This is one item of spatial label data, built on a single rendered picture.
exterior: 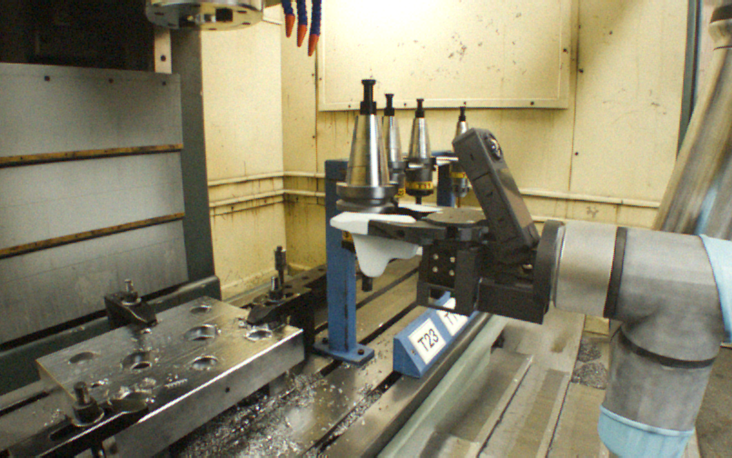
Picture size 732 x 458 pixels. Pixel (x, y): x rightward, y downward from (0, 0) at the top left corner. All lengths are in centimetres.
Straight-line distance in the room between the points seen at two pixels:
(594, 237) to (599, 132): 103
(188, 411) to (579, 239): 44
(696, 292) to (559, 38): 113
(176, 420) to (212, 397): 5
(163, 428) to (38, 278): 55
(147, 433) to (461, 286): 35
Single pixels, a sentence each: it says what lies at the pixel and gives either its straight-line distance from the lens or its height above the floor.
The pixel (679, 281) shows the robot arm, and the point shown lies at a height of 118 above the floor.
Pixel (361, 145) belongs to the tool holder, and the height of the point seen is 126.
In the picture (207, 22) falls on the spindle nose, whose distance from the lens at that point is 64.
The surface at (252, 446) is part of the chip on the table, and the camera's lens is 56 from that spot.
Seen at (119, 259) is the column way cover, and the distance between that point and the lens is 104.
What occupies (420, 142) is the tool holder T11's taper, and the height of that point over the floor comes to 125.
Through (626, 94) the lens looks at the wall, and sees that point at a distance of 137.
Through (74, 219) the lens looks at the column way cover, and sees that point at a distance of 98.
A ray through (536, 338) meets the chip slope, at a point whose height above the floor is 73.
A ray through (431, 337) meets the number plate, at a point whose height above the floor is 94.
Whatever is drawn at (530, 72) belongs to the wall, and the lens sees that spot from 140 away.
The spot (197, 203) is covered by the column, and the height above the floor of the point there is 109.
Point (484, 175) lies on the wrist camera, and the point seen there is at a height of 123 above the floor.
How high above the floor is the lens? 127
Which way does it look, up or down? 13 degrees down
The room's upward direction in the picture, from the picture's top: straight up
